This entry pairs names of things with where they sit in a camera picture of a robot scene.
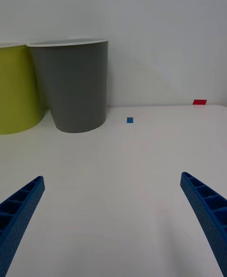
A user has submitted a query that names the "grey plastic waste bin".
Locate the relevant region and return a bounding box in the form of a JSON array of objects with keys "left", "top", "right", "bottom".
[{"left": 26, "top": 38, "right": 109, "bottom": 134}]

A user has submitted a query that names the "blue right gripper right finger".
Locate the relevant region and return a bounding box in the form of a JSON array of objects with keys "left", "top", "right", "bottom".
[{"left": 180, "top": 171, "right": 227, "bottom": 277}]

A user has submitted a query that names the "yellow-green plastic waste bin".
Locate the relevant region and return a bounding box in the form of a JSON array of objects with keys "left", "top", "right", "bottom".
[{"left": 0, "top": 43, "right": 47, "bottom": 135}]

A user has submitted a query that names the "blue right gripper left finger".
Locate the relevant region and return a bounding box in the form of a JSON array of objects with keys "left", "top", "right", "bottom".
[{"left": 0, "top": 175, "right": 45, "bottom": 277}]

